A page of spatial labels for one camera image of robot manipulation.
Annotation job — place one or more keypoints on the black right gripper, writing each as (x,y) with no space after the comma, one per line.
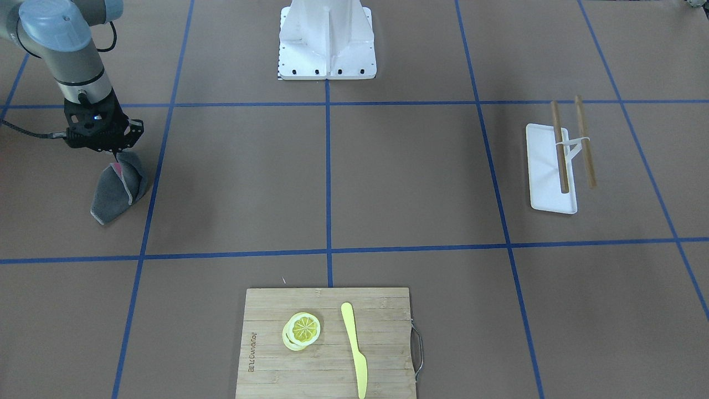
(134,129)

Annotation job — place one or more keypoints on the grey wiping cloth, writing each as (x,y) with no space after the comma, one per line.
(120,185)

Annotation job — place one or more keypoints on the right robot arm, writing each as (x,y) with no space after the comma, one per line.
(59,33)

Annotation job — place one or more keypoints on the yellow lemon slice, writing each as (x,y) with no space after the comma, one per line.
(300,331)

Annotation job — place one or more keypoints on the bamboo cutting board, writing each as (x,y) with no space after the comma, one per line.
(325,369)

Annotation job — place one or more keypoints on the yellow plastic knife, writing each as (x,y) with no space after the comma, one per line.
(359,360)

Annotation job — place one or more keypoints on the white rectangular tray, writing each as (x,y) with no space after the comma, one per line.
(543,172)

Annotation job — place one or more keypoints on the wooden towel rack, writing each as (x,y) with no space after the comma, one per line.
(567,149)

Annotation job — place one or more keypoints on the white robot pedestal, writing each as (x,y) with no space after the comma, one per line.
(326,40)

